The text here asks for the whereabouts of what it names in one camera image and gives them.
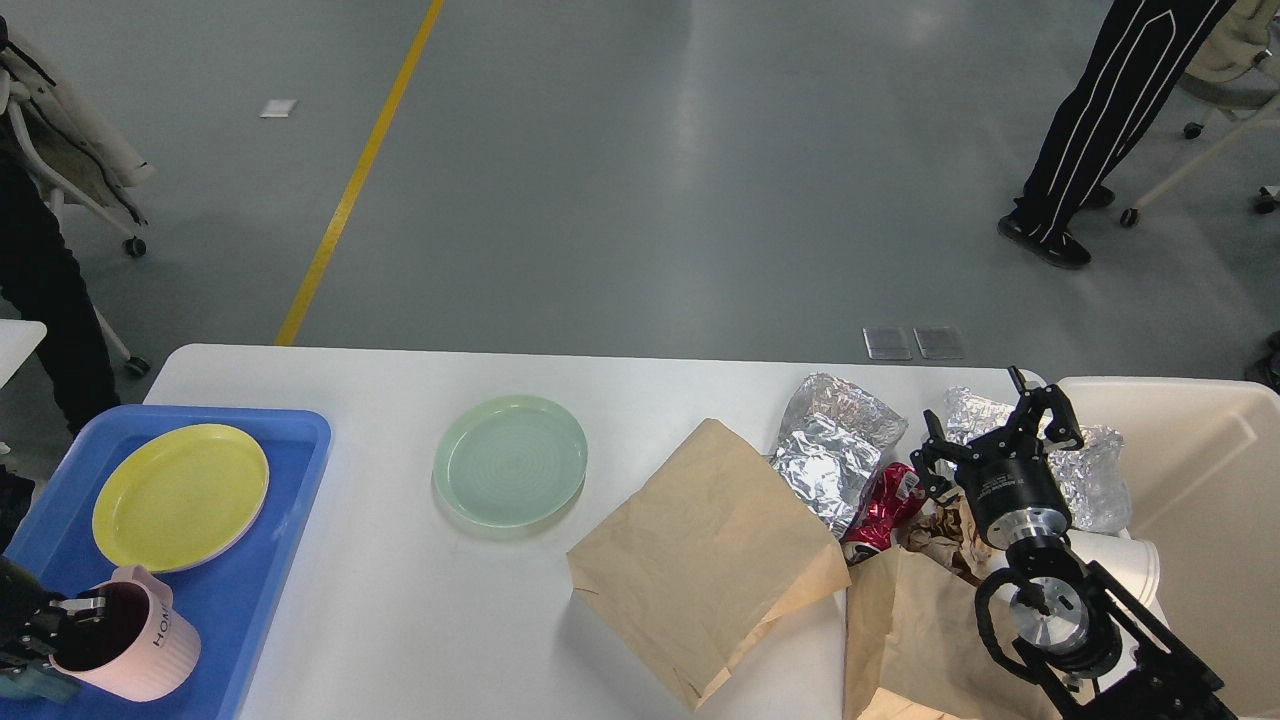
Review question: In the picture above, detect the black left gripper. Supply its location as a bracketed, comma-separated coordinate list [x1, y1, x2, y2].
[1, 559, 109, 673]

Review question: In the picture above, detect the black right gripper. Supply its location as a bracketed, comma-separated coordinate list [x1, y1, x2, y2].
[909, 366, 1085, 550]

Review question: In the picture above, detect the pink ribbed mug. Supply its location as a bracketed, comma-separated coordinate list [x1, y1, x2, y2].
[47, 565, 201, 702]

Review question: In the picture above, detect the light green plate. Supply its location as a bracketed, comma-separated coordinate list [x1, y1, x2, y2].
[431, 395, 589, 530]

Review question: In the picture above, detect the dark teal mug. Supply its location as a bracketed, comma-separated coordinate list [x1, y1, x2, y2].
[1, 666, 81, 705]

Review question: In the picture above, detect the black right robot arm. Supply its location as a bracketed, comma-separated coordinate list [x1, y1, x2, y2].
[910, 366, 1233, 719]

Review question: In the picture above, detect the crumpled foil right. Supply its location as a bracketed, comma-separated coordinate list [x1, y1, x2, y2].
[943, 386, 1133, 536]

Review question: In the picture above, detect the crumpled foil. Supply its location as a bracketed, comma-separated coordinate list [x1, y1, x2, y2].
[943, 386, 1133, 536]
[764, 373, 909, 541]

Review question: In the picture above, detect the crumpled brown paper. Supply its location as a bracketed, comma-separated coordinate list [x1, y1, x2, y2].
[900, 496, 998, 587]

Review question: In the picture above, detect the crushed red can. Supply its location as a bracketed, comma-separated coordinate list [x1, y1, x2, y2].
[840, 462, 927, 566]

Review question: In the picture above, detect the floor plate right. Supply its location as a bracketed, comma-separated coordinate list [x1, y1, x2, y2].
[913, 325, 966, 361]

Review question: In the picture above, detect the floor plate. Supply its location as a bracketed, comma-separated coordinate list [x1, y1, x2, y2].
[861, 325, 914, 363]
[913, 325, 966, 361]

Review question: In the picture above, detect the yellow plate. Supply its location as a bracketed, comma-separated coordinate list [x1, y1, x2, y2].
[90, 423, 270, 574]

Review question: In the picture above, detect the blue plastic tray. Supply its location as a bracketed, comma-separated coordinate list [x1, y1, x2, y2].
[3, 405, 332, 719]

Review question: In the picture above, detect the floor plate left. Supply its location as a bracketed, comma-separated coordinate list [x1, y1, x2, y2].
[861, 325, 914, 363]

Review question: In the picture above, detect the crumpled foil left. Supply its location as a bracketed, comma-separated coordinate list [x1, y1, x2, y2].
[764, 373, 909, 541]

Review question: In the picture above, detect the white paper cup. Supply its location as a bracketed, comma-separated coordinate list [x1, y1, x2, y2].
[1053, 529, 1161, 610]

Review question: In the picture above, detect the brown paper bag lower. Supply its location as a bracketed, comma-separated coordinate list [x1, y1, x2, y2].
[842, 548, 1060, 719]

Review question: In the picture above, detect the beige plastic bin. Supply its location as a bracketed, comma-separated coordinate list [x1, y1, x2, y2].
[1060, 377, 1279, 719]

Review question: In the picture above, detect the white side table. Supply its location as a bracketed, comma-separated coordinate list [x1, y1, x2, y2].
[0, 318, 47, 387]

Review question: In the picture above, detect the person leg far right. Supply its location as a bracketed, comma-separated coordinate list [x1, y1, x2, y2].
[1243, 331, 1280, 395]

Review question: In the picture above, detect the person in black left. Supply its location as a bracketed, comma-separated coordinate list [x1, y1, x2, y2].
[1, 155, 122, 436]

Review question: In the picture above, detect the large brown paper bag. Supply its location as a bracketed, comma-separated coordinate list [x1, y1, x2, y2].
[567, 418, 850, 711]

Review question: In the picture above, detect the person in striped trousers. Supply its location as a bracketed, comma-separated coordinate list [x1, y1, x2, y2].
[998, 1, 1234, 269]

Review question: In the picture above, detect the chair with beige jacket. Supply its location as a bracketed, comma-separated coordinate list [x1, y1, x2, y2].
[1, 24, 155, 258]

